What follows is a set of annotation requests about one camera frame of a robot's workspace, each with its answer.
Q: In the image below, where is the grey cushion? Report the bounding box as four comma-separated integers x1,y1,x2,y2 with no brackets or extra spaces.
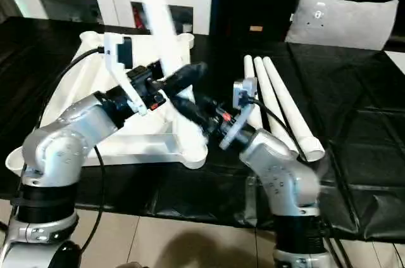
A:
284,0,401,52

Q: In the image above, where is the white plastic table top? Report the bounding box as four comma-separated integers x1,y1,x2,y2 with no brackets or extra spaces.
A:
6,30,209,170

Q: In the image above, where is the black work mat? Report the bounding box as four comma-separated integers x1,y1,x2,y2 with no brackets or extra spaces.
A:
0,16,405,243

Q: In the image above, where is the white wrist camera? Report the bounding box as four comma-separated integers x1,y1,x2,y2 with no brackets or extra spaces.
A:
103,32,150,117
232,77,259,117

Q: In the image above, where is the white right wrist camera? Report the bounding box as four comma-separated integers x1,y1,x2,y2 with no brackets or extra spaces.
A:
232,77,259,117

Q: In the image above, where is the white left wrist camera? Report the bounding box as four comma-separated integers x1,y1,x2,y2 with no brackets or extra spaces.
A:
103,32,150,117

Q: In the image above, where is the white flat sheet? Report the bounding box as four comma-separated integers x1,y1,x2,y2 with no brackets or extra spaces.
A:
385,49,405,77

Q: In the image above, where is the white plastic table leg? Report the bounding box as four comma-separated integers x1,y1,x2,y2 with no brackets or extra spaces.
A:
128,0,190,101
243,54,265,131
252,56,298,151
261,56,326,162

